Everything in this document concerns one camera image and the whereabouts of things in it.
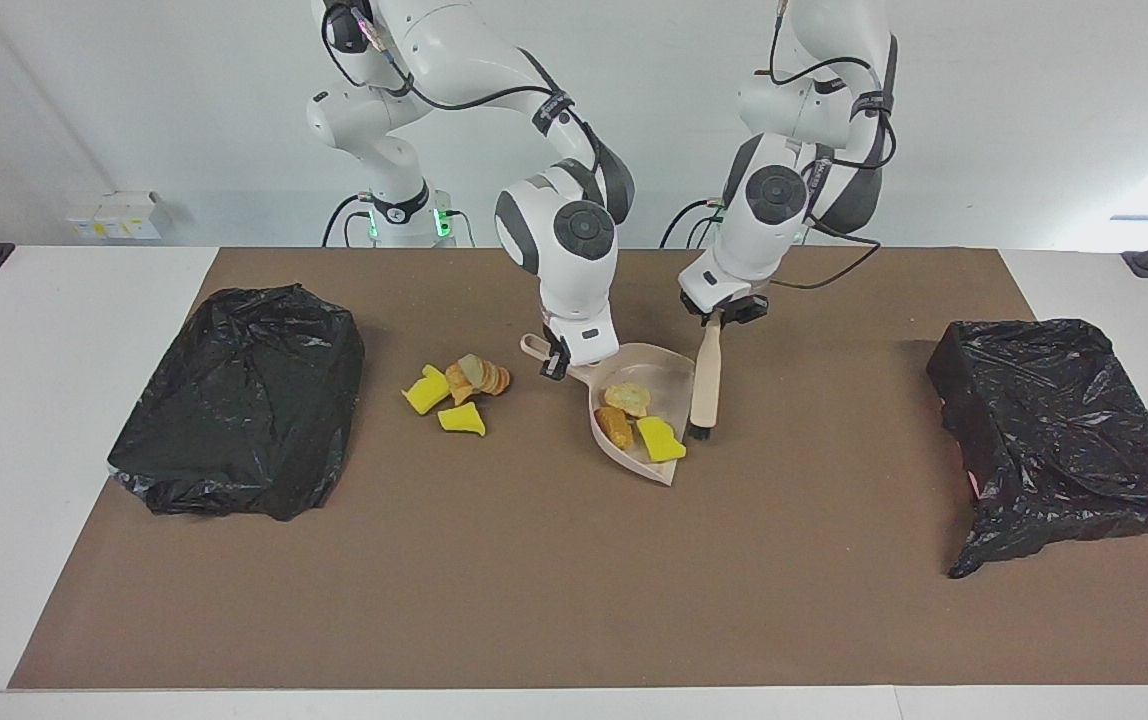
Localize beige hand brush black bristles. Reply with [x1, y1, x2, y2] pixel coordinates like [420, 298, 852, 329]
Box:
[687, 315, 725, 444]

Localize sliced bread loaf toy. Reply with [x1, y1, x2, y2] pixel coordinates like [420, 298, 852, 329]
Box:
[459, 353, 512, 398]

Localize beige plastic dustpan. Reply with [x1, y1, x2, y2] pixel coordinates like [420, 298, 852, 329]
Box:
[520, 333, 697, 488]

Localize pale round bread piece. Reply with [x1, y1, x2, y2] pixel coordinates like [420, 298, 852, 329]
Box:
[602, 383, 652, 418]

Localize brown oblong bread piece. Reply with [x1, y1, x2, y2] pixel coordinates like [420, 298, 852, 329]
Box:
[595, 405, 635, 451]

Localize yellow sponge scrap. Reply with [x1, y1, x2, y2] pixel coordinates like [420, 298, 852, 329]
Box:
[437, 403, 487, 438]
[402, 364, 452, 416]
[636, 416, 687, 464]

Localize black bag lined trash bin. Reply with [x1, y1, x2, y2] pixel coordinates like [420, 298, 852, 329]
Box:
[107, 284, 367, 523]

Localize black bag over pink bin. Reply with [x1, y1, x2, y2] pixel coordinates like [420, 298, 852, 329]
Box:
[926, 318, 1148, 581]

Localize brown table mat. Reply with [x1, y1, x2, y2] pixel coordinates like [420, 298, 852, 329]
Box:
[9, 247, 1148, 691]

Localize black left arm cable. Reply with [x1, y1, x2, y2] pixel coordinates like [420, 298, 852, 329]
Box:
[769, 0, 900, 293]

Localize black arm base cable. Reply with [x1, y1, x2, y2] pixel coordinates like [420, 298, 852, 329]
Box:
[661, 198, 727, 249]
[322, 193, 375, 248]

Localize white wall socket boxes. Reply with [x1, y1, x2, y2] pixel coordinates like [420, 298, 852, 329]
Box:
[67, 192, 163, 241]

